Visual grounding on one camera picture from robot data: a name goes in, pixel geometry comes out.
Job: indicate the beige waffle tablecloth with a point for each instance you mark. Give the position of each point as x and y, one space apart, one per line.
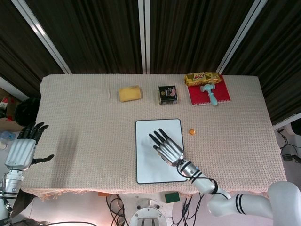
82 129

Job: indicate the white magnetic board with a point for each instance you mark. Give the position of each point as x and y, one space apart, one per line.
145 169

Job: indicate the clear plastic bottle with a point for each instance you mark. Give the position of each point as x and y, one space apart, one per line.
5 136

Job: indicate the light blue toy hammer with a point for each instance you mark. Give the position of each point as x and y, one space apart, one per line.
212 97

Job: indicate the black bag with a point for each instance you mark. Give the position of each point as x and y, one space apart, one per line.
26 113

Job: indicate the red spiral notebook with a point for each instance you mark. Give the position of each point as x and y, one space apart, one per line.
197 96

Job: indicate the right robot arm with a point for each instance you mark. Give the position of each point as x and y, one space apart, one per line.
204 183

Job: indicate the green block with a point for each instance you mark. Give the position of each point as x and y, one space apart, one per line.
172 197

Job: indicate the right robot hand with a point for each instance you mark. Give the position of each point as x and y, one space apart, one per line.
170 150

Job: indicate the golden biscuit pack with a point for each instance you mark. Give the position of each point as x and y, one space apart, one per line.
202 78

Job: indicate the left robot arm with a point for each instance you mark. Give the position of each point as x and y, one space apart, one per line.
11 182

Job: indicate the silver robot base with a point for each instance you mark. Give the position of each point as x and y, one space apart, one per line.
147 214

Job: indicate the black pleated curtain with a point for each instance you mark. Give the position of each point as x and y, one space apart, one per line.
94 35
282 58
14 47
192 35

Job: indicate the yellow sponge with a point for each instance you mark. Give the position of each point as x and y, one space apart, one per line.
130 94

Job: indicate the small dark box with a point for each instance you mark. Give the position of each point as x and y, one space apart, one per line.
167 95

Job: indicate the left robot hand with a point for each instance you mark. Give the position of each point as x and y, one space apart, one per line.
20 151

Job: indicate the cardboard box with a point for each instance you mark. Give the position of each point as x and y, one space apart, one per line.
9 124

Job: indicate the aluminium frame post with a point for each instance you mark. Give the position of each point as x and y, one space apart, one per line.
40 35
240 35
144 35

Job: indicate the orange round magnet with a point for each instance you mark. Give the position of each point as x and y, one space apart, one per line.
192 131

